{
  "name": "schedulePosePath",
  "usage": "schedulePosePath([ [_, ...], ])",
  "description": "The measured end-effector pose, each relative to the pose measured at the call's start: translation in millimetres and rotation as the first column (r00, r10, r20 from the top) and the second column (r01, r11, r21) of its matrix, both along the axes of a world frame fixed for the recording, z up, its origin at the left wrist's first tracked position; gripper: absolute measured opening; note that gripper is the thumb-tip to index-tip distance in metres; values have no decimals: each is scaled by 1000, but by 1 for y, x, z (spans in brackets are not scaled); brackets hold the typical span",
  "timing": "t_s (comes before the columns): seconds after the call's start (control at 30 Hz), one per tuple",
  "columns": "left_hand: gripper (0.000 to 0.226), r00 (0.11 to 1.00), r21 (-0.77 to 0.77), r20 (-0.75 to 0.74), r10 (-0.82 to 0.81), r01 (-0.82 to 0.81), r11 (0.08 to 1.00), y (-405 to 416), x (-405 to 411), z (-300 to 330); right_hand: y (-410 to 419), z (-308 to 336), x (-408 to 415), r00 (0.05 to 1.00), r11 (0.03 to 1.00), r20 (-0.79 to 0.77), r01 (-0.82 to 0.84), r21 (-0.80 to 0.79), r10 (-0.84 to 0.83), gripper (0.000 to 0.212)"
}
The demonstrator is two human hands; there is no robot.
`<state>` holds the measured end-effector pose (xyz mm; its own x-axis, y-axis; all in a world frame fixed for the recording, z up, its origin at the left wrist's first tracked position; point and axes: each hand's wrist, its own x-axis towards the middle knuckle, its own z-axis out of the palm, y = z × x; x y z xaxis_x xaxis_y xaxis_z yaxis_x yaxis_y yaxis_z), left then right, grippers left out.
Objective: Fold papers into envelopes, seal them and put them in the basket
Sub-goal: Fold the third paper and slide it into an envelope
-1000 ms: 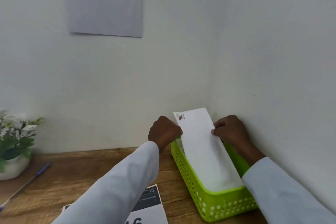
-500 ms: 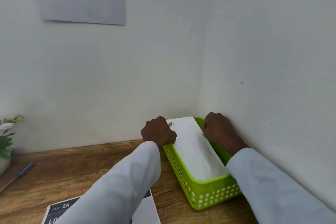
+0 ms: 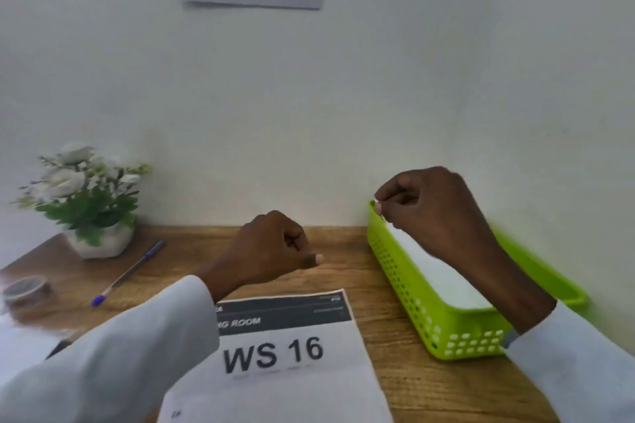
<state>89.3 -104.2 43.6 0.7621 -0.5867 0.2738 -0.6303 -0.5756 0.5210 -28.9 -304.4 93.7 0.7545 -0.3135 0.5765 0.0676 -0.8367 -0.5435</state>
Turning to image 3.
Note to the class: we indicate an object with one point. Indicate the person's left hand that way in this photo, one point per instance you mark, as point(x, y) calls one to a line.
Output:
point(263, 254)

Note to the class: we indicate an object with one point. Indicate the person's right hand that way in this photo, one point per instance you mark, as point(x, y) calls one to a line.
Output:
point(436, 209)

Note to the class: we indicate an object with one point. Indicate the long white envelope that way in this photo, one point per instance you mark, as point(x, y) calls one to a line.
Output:
point(446, 284)

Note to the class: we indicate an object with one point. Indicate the green plastic basket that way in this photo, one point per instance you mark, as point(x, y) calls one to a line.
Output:
point(412, 303)

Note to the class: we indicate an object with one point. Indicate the stack of printed papers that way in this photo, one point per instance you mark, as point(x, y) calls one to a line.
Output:
point(297, 388)

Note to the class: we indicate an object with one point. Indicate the patterned tape roll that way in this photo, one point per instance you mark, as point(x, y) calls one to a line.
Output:
point(27, 291)

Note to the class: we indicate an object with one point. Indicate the plastic-wrapped white envelope pack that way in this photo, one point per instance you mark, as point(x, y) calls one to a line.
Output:
point(25, 348)

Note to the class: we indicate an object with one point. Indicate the person's left forearm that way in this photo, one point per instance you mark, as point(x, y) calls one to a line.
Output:
point(109, 363)

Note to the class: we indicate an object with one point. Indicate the person's right forearm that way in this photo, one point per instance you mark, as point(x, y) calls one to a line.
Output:
point(570, 368)

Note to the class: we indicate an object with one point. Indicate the blue ballpoint pen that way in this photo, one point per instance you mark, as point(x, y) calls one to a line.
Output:
point(149, 254)

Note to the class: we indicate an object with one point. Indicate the potted white flower plant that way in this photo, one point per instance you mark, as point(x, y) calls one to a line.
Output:
point(89, 209)

